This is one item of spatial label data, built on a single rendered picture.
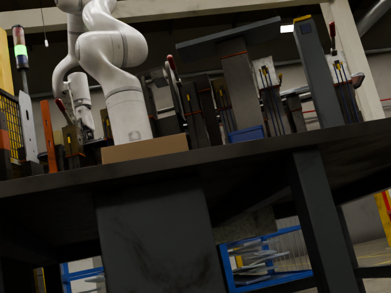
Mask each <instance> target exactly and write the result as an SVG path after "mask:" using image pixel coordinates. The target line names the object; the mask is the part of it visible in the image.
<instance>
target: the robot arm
mask: <svg viewBox="0 0 391 293"><path fill-rule="evenodd" d="M54 1H55V3H56V5H57V7H58V8H59V9H60V10H61V11H63V12H65V13H67V40H68V55H67V57H65V58H64V59H63V60H62V61H61V62H60V63H59V64H58V65H57V67H56V68H55V70H54V73H53V76H52V91H53V96H54V97H55V98H56V99H57V98H59V99H62V96H61V91H64V90H68V89H69V90H70V91H71V93H72V94H73V97H72V99H73V104H74V109H75V112H76V118H77V122H79V123H80V124H81V135H82V140H83V142H84V141H88V140H93V139H95V138H94V131H95V126H94V121H93V117H92V114H91V107H92V105H91V98H90V92H89V87H88V81H87V75H86V74H85V73H82V72H75V73H72V74H70V75H68V77H67V78H68V82H63V77H64V75H65V74H66V72H67V71H68V70H70V69H71V68H73V67H76V66H79V65H80V66H81V67H82V68H83V69H84V70H85V71H86V72H87V73H88V74H89V75H91V76H92V77H93V78H94V79H96V80H97V81H98V82H99V83H100V85H101V86H102V89H103V91H104V95H105V100H106V106H107V110H108V115H109V120H110V124H111V129H112V135H113V140H114V143H115V145H120V144H126V143H130V142H136V141H142V140H148V139H152V138H153V136H152V131H151V126H150V121H149V118H148V113H147V108H146V105H145V100H144V95H143V91H142V88H141V84H140V81H139V79H138V78H137V77H136V76H134V75H132V74H130V73H128V72H125V71H123V70H121V69H119V68H121V67H135V66H138V65H140V64H142V63H143V62H144V61H145V60H146V58H147V56H148V45H147V42H146V40H145V38H144V37H143V35H142V34H141V33H140V32H139V31H137V30H136V29H135V28H133V27H131V26H129V25H127V24H126V23H124V22H121V21H119V20H117V19H115V18H114V17H112V15H111V14H112V13H113V11H114V10H115V7H116V0H54ZM89 133H90V134H89Z"/></svg>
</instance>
